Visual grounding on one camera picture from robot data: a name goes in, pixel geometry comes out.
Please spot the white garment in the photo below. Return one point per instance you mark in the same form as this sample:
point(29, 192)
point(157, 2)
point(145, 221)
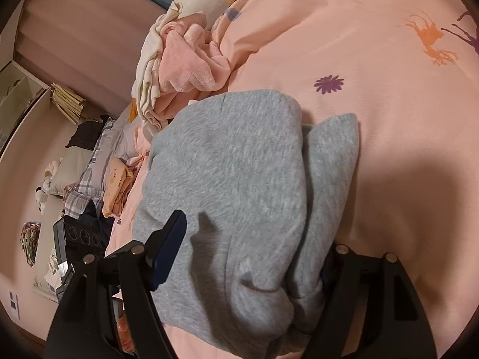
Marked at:
point(149, 67)

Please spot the pink printed duvet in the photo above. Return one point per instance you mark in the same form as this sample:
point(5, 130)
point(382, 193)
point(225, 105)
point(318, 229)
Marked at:
point(374, 82)

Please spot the multicoloured knitted item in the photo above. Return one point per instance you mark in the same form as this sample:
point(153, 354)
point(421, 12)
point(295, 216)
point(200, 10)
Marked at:
point(30, 243)

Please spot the navy garment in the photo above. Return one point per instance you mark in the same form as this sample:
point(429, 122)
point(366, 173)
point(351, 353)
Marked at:
point(93, 211)

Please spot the peach folded garment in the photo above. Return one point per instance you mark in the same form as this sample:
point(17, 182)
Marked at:
point(118, 179)

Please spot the plaid grey blanket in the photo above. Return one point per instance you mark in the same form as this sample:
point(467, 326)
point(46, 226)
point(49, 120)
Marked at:
point(80, 190)

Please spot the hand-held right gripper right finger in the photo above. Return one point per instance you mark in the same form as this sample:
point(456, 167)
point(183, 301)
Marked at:
point(344, 265)

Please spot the white shelf cabinet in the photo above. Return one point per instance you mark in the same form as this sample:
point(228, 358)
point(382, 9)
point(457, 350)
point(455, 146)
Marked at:
point(22, 93)

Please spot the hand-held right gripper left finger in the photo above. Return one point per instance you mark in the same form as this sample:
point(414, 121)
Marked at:
point(170, 254)

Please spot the beige pillow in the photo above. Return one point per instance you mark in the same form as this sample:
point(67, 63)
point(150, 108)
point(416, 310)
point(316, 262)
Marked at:
point(75, 164)

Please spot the lilac bed sheet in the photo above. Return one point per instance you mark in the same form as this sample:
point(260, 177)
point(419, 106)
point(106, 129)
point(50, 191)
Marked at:
point(125, 138)

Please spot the pink folded garment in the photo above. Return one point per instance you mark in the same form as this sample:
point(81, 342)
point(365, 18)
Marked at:
point(187, 67)

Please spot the brown cloth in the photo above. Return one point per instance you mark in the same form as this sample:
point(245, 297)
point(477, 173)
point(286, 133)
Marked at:
point(88, 134)

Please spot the yellow pleated fabric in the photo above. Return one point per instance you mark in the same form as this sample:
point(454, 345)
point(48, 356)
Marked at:
point(69, 101)

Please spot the grey sweatshirt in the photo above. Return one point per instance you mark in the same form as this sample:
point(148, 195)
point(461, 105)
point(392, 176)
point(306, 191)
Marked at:
point(232, 179)

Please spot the small white plush toy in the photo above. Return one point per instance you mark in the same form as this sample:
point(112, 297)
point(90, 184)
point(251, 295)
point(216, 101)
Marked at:
point(46, 187)

